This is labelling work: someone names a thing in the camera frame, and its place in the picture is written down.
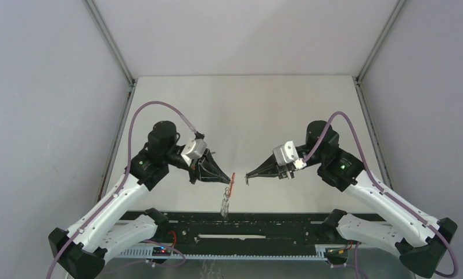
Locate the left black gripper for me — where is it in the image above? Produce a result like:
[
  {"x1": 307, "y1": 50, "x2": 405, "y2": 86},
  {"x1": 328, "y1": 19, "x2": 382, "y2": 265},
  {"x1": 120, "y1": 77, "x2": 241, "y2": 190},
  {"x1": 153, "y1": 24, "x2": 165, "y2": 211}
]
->
[{"x1": 164, "y1": 145, "x2": 231, "y2": 184}]

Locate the red handled keyring holder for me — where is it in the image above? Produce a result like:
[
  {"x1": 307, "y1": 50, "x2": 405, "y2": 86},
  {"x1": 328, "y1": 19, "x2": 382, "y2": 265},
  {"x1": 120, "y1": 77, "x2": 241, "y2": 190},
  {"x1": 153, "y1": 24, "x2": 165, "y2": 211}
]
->
[{"x1": 220, "y1": 172, "x2": 236, "y2": 220}]

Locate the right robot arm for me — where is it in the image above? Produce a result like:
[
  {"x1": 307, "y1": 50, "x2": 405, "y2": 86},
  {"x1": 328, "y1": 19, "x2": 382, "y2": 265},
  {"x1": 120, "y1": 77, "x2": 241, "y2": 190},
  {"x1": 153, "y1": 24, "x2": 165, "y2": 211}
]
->
[{"x1": 245, "y1": 120, "x2": 458, "y2": 278}]

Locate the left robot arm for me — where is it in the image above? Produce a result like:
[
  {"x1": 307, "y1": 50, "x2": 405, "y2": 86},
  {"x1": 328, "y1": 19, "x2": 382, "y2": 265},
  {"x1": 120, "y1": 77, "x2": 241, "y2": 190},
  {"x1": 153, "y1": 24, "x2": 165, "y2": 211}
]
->
[{"x1": 48, "y1": 121, "x2": 231, "y2": 278}]

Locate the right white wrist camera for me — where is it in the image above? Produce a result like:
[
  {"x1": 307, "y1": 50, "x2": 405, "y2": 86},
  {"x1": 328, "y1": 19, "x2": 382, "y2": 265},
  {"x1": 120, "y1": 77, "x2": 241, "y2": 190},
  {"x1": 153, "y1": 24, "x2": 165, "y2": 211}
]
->
[{"x1": 272, "y1": 141, "x2": 307, "y2": 170}]

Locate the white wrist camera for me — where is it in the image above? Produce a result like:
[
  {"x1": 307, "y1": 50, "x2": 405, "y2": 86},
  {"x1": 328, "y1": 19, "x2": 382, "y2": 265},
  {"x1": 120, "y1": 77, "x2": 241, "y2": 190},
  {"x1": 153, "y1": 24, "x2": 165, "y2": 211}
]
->
[
  {"x1": 181, "y1": 139, "x2": 207, "y2": 160},
  {"x1": 272, "y1": 141, "x2": 307, "y2": 170}
]

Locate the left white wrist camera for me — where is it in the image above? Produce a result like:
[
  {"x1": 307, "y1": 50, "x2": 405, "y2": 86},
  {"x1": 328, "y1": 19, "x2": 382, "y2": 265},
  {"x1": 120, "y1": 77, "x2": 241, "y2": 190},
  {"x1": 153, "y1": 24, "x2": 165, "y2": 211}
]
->
[{"x1": 181, "y1": 139, "x2": 207, "y2": 160}]

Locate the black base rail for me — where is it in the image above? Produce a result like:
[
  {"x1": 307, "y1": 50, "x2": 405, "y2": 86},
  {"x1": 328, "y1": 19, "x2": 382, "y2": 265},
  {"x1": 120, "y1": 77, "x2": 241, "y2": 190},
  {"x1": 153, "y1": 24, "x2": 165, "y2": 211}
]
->
[{"x1": 152, "y1": 212, "x2": 350, "y2": 257}]

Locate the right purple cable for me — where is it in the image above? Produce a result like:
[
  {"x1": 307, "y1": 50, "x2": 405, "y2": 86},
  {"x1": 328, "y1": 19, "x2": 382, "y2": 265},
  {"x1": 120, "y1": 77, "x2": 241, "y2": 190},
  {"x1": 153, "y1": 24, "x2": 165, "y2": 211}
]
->
[{"x1": 302, "y1": 111, "x2": 460, "y2": 279}]

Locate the purple cable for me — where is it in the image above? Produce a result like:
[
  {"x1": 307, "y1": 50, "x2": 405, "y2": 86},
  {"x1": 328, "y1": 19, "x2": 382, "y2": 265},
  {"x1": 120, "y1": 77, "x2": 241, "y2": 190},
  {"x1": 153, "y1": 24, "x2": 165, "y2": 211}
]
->
[
  {"x1": 302, "y1": 111, "x2": 460, "y2": 279},
  {"x1": 45, "y1": 101, "x2": 205, "y2": 279}
]

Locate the white slotted cable duct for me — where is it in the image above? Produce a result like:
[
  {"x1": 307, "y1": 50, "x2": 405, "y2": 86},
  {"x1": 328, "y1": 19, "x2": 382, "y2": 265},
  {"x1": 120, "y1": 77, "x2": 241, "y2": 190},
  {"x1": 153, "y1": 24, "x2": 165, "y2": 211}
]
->
[{"x1": 116, "y1": 246, "x2": 347, "y2": 262}]

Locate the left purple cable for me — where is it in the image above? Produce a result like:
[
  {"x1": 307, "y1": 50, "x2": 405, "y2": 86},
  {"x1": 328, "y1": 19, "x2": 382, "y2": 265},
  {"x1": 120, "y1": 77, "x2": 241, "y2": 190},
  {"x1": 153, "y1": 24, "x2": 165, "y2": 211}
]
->
[{"x1": 45, "y1": 101, "x2": 205, "y2": 279}]

